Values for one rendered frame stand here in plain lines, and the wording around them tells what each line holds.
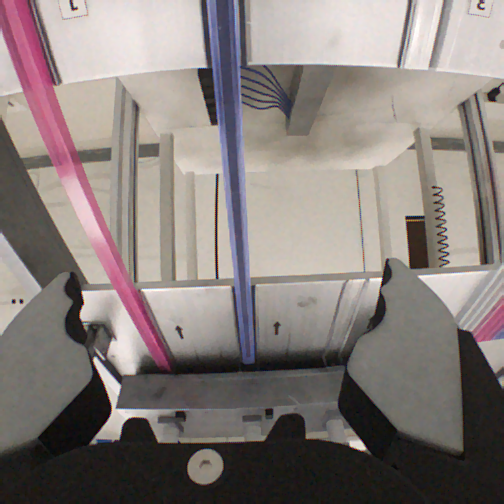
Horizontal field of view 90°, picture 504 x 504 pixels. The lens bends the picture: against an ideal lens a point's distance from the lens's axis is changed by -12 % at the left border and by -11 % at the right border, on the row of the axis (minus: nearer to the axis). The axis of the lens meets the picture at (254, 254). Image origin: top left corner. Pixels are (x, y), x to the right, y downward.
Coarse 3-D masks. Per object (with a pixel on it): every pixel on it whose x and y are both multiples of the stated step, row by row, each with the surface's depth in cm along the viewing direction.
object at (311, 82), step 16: (304, 64) 39; (208, 80) 40; (304, 80) 43; (320, 80) 43; (208, 96) 44; (272, 96) 50; (304, 96) 47; (320, 96) 47; (208, 112) 49; (288, 112) 55; (304, 112) 53; (288, 128) 59; (304, 128) 59
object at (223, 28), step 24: (216, 0) 12; (216, 24) 12; (216, 48) 13; (216, 72) 14; (216, 96) 15; (240, 96) 15; (240, 120) 16; (240, 144) 16; (240, 168) 18; (240, 192) 19; (240, 216) 20; (240, 240) 21; (240, 264) 23; (240, 288) 25; (240, 312) 28; (240, 336) 31
